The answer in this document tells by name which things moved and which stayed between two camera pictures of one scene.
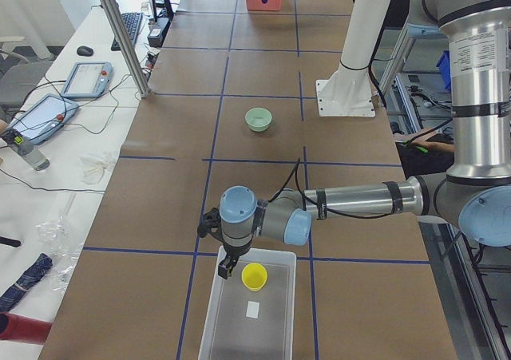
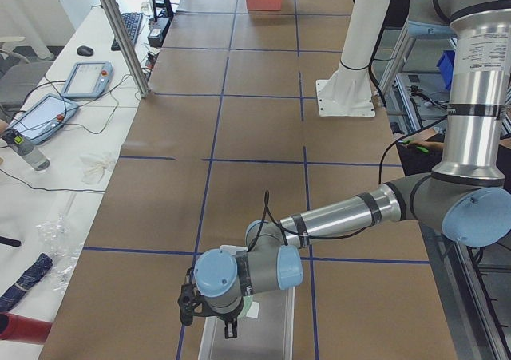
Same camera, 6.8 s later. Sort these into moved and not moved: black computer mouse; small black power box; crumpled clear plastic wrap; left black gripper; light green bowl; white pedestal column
Moved: light green bowl; left black gripper
Not moved: crumpled clear plastic wrap; small black power box; black computer mouse; white pedestal column
